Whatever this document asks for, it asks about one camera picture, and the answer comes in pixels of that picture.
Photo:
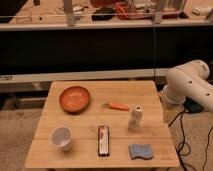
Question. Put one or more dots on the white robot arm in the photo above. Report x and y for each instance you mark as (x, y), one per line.
(189, 80)

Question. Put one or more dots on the black object on shelf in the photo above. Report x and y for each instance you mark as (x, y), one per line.
(103, 14)

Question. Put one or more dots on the red black rectangular bar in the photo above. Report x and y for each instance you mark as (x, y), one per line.
(103, 141)

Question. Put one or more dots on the orange tool on shelf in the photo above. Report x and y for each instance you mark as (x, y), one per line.
(122, 10)

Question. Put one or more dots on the white plastic cup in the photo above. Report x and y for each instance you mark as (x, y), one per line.
(61, 138)

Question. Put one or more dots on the wooden table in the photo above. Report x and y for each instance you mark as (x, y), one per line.
(122, 127)

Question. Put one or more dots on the small white bottle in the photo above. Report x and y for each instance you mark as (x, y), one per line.
(135, 118)

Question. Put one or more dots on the orange carrot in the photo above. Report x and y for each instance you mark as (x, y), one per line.
(117, 106)

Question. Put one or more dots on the blue sponge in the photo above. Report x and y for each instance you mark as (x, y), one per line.
(141, 151)

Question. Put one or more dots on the orange round bowl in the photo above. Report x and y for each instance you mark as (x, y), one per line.
(74, 99)

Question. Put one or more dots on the grey metal frame post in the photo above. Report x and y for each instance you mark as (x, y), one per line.
(68, 9)

